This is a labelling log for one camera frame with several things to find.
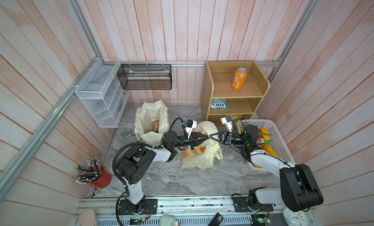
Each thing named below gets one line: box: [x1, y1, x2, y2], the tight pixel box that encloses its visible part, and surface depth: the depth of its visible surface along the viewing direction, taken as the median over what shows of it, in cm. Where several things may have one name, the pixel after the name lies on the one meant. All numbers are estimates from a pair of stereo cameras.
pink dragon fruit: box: [256, 132, 273, 148], surface depth 92 cm
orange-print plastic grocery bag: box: [182, 120, 224, 170], surface depth 75 cm
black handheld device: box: [207, 212, 224, 226], surface depth 69 cm
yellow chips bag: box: [230, 114, 243, 122], surface depth 109 cm
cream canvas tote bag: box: [134, 98, 170, 147], surface depth 89 cm
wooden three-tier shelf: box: [200, 60, 271, 128], surface depth 92 cm
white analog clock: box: [282, 207, 311, 226], surface depth 69 cm
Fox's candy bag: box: [210, 98, 229, 110], surface depth 95 cm
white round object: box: [160, 214, 176, 226], surface depth 67 cm
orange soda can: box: [231, 67, 248, 90], surface depth 80 cm
